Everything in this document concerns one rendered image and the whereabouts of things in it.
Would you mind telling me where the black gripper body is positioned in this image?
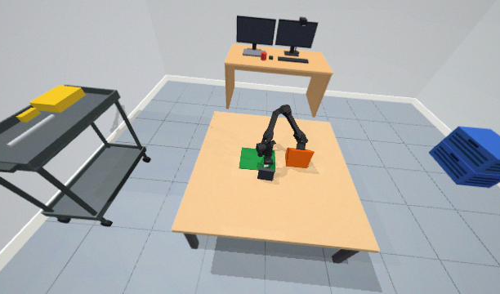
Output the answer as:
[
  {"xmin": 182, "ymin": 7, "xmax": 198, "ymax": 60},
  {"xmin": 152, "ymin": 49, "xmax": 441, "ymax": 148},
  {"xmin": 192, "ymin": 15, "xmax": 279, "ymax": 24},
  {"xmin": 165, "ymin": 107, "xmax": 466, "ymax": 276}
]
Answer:
[{"xmin": 264, "ymin": 150, "xmax": 273, "ymax": 165}]

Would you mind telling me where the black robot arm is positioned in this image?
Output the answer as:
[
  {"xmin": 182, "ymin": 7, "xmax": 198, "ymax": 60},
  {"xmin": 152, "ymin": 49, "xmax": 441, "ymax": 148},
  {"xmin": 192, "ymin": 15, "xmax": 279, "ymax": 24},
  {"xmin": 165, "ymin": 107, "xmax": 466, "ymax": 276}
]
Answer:
[{"xmin": 256, "ymin": 105, "xmax": 308, "ymax": 157}]

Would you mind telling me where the green circuit board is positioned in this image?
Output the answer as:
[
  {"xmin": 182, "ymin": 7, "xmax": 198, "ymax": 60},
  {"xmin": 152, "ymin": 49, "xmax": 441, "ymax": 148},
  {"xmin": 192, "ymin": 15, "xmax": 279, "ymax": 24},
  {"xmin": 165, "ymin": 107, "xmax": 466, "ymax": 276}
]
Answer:
[{"xmin": 239, "ymin": 147, "xmax": 275, "ymax": 170}]

